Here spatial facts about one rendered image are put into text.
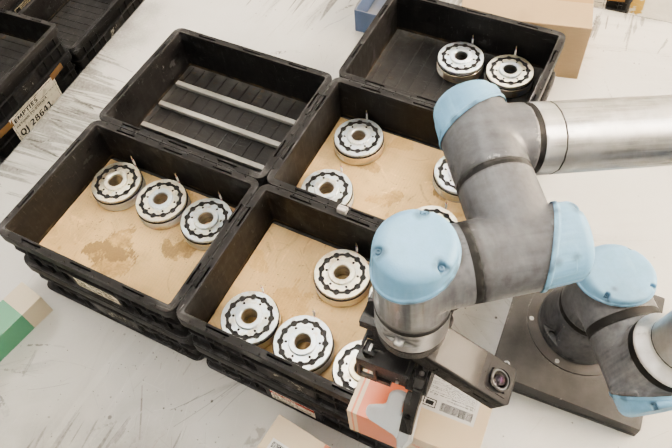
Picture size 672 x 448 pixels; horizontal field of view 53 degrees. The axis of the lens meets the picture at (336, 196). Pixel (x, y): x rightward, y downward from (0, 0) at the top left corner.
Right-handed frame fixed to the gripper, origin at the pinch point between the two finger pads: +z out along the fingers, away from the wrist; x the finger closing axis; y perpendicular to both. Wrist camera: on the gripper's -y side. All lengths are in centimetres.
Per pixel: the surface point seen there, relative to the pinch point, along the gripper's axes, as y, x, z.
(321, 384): 16.5, -1.4, 16.6
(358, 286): 19.4, -22.1, 23.8
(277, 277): 34.7, -19.7, 26.5
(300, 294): 29.3, -18.1, 26.6
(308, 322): 24.8, -12.6, 23.7
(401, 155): 23, -55, 27
